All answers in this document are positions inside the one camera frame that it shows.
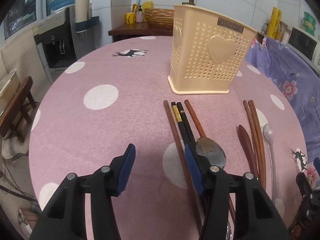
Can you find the black chopstick gold band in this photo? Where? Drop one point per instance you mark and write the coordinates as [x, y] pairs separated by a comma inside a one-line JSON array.
[[176, 113]]

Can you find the yellow soap bottle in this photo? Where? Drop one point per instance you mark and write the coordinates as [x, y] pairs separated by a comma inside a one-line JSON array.
[[148, 4]]

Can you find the beige perforated utensil holder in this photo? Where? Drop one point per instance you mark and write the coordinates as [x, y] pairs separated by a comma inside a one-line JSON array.
[[208, 49]]

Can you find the pink polka dot tablecloth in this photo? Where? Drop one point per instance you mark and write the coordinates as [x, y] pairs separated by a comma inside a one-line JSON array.
[[114, 97]]

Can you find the purple floral cloth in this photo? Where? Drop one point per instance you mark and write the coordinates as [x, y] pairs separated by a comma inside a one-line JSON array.
[[297, 82]]

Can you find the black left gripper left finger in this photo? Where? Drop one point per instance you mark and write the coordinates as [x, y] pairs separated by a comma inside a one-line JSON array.
[[64, 215]]

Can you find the yellow mug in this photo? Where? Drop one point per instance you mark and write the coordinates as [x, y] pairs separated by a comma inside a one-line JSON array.
[[130, 18]]

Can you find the wooden handled dark spoon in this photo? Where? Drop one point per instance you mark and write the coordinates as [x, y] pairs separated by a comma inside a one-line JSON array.
[[204, 145]]

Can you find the translucent plastic spoon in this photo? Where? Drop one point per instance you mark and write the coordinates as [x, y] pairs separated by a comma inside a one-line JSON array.
[[269, 138]]

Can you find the water dispenser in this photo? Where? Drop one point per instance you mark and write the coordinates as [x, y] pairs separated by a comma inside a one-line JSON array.
[[55, 35]]

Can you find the green package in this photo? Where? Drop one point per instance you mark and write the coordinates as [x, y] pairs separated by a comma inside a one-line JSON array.
[[309, 23]]

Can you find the black chopstick thin band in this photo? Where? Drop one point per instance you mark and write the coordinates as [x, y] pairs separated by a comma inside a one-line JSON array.
[[185, 129]]

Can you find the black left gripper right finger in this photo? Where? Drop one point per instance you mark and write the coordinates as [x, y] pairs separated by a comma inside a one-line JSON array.
[[256, 217]]

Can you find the yellow package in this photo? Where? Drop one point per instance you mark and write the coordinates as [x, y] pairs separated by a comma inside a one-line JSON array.
[[274, 23]]

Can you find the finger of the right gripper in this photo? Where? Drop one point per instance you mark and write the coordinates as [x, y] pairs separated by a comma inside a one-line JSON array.
[[316, 164]]

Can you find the dark wooden side table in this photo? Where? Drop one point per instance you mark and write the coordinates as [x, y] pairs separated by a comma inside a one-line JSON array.
[[126, 31]]

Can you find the woven wicker basket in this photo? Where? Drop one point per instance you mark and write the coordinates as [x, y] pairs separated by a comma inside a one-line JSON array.
[[161, 17]]

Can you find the wooden chair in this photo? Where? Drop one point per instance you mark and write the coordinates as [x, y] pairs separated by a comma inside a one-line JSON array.
[[16, 106]]

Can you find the white microwave oven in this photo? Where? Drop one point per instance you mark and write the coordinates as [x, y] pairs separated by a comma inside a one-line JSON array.
[[305, 45]]

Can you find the brown wooden chopstick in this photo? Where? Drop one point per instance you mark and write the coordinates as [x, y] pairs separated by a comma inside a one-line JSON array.
[[191, 192]]

